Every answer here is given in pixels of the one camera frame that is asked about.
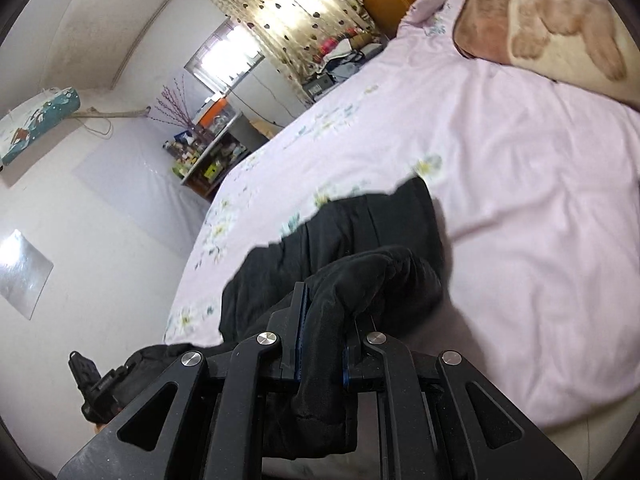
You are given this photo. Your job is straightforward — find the folded plush bear-print blanket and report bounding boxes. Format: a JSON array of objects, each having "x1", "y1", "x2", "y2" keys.
[{"x1": 453, "y1": 0, "x2": 640, "y2": 111}]

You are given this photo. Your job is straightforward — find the cluttered wooden shelf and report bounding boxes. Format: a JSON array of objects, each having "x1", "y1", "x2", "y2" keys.
[{"x1": 161, "y1": 129, "x2": 252, "y2": 200}]

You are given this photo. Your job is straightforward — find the orange-lidded storage box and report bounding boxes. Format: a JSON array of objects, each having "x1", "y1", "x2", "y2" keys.
[{"x1": 191, "y1": 97, "x2": 232, "y2": 127}]

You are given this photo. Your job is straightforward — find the air conditioner hose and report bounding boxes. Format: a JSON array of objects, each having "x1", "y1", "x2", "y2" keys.
[{"x1": 69, "y1": 104, "x2": 152, "y2": 137}]

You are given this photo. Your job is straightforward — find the pile of clothes and boxes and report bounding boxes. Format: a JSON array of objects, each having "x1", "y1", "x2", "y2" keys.
[{"x1": 299, "y1": 29, "x2": 387, "y2": 105}]

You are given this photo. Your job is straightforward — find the pink blossom branches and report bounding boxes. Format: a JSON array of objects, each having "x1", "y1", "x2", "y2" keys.
[{"x1": 149, "y1": 74, "x2": 195, "y2": 130}]

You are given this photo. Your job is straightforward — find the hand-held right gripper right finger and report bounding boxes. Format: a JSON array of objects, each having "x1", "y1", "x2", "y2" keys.
[{"x1": 342, "y1": 316, "x2": 583, "y2": 480}]

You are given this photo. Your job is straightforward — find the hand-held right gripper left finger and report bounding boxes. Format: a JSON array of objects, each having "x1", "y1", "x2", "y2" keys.
[{"x1": 57, "y1": 282, "x2": 308, "y2": 480}]

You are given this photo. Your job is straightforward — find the window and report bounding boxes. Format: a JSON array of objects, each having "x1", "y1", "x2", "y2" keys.
[{"x1": 184, "y1": 16, "x2": 267, "y2": 87}]

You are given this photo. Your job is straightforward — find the pink floral quilt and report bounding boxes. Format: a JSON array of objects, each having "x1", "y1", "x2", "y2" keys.
[{"x1": 164, "y1": 0, "x2": 640, "y2": 432}]

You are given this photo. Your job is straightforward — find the white cabinet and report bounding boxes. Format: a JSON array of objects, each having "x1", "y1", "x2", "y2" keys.
[{"x1": 227, "y1": 67, "x2": 303, "y2": 137}]

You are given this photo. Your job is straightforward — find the heart-print curtain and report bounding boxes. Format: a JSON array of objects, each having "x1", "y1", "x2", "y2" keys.
[{"x1": 234, "y1": 0, "x2": 377, "y2": 80}]

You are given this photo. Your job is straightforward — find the air conditioner with teal cover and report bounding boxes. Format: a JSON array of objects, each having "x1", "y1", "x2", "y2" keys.
[{"x1": 0, "y1": 87, "x2": 82, "y2": 167}]

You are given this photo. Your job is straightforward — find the silver foil wall sheet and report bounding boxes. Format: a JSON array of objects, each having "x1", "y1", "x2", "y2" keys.
[{"x1": 0, "y1": 229, "x2": 55, "y2": 321}]

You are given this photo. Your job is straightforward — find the black hooded puffer jacket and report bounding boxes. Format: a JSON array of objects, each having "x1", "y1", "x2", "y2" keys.
[{"x1": 122, "y1": 177, "x2": 447, "y2": 459}]

